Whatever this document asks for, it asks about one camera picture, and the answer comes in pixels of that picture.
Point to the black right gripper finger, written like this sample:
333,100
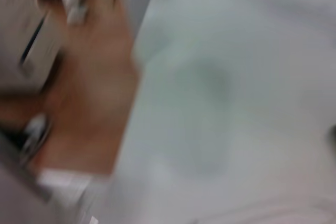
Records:
333,133

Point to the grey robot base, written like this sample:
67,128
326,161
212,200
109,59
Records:
18,37

